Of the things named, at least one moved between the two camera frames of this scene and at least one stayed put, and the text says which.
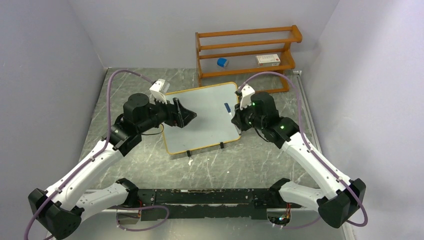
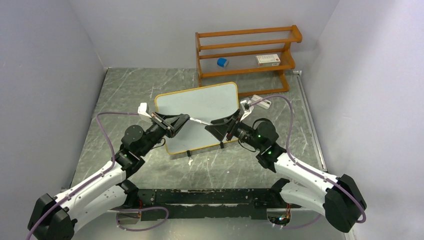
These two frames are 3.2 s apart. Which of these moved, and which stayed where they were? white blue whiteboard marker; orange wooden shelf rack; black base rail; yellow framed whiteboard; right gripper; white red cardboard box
Moved: right gripper; white blue whiteboard marker
Stayed: white red cardboard box; yellow framed whiteboard; black base rail; orange wooden shelf rack
